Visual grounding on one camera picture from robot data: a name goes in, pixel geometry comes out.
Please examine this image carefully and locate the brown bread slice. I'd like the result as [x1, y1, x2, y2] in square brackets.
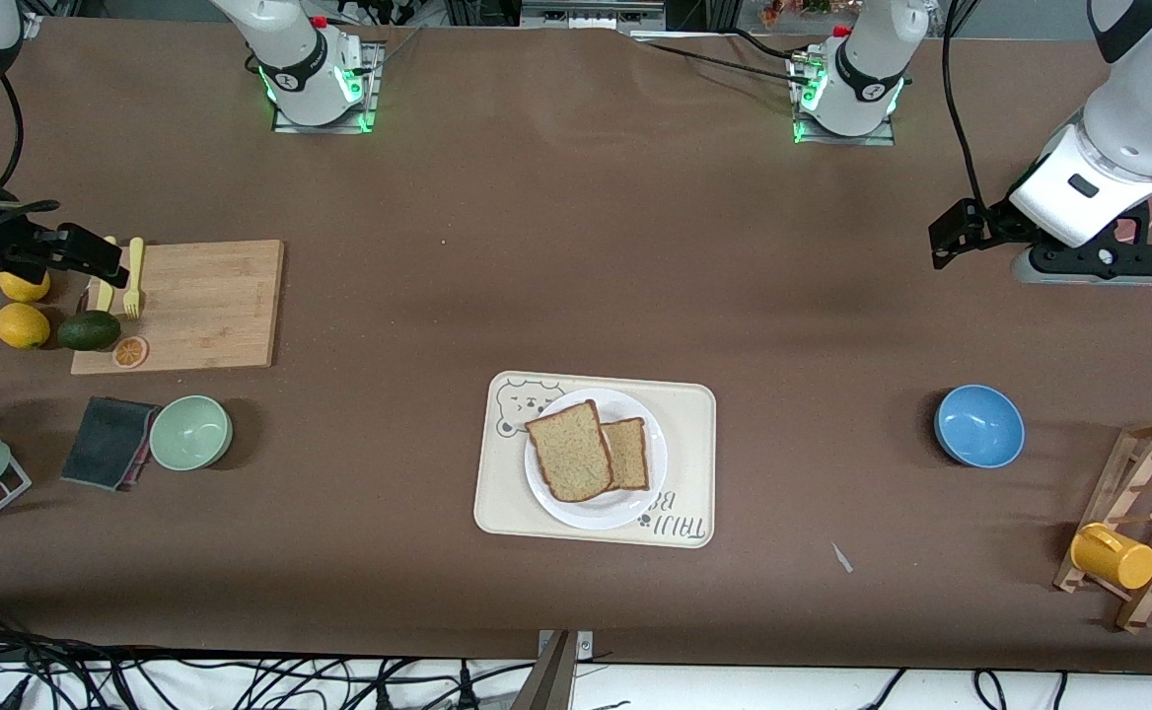
[601, 417, 652, 492]
[525, 399, 616, 504]

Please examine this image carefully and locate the white round plate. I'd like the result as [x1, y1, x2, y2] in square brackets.
[524, 388, 669, 532]

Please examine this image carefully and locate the yellow plastic fork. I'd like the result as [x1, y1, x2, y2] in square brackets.
[122, 237, 146, 320]

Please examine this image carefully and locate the yellow plastic knife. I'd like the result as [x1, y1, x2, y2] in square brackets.
[95, 236, 118, 314]

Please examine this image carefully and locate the dark green avocado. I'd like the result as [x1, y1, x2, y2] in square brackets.
[56, 310, 122, 352]

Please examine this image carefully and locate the yellow lemon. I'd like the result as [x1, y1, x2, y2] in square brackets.
[0, 302, 51, 350]
[0, 268, 52, 303]

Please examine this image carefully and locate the wooden cutting board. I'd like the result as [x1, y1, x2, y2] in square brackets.
[70, 240, 286, 376]

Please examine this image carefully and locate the dark grey sponge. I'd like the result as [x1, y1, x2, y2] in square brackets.
[60, 396, 161, 492]

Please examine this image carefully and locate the blue bowl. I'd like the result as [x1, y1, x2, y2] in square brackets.
[934, 385, 1026, 469]

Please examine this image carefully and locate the pale green bowl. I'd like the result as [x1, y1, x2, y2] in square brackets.
[149, 395, 234, 471]

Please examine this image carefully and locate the cream bear print tray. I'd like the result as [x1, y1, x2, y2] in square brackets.
[473, 371, 717, 549]

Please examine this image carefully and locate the yellow mug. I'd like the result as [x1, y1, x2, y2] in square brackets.
[1070, 523, 1152, 591]

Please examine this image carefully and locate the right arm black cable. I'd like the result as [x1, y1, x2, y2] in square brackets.
[0, 74, 62, 248]

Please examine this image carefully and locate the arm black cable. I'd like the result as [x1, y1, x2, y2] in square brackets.
[0, 74, 62, 248]
[943, 0, 986, 208]

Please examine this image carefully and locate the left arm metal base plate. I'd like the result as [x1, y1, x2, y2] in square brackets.
[791, 49, 898, 147]

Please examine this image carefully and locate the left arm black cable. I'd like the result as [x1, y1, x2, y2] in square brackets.
[943, 0, 986, 208]

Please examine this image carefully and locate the black table cable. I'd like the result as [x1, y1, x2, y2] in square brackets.
[630, 37, 814, 88]

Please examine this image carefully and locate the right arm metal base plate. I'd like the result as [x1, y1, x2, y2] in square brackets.
[271, 41, 382, 135]

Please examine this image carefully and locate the thin grey cable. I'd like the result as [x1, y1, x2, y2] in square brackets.
[377, 27, 426, 72]

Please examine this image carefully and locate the black cable tangle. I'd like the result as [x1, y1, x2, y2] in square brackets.
[0, 631, 538, 710]

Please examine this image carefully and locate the grey metal bracket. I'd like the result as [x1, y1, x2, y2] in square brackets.
[512, 629, 597, 710]

